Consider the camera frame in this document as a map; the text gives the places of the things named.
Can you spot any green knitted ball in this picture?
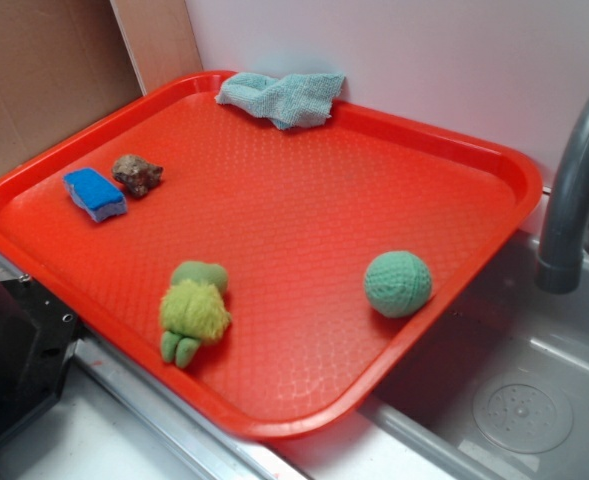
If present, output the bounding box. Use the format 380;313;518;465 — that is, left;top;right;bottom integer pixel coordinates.
363;251;432;318

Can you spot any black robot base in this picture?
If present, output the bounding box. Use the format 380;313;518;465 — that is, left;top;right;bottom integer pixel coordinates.
0;277;78;445

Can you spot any red plastic tray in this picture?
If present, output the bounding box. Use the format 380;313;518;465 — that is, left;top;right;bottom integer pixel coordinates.
0;72;542;440

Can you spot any green plush toy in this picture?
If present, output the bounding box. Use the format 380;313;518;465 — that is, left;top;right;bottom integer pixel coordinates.
159;260;232;369

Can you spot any light blue cloth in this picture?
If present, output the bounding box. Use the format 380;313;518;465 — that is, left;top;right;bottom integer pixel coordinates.
215;72;345;130

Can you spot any brown rock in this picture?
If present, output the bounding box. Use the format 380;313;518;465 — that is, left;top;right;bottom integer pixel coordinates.
111;154;164;199

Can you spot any blue sponge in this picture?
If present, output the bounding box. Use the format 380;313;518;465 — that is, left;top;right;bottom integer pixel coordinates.
63;168;127;223

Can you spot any grey plastic sink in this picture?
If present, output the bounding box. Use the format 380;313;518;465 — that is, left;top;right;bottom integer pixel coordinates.
362;233;589;479

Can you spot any grey faucet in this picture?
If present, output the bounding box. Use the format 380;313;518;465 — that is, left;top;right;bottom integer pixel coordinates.
535;99;589;294

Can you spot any brown cardboard panel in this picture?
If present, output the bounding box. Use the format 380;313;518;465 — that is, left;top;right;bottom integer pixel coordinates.
0;1;202;176

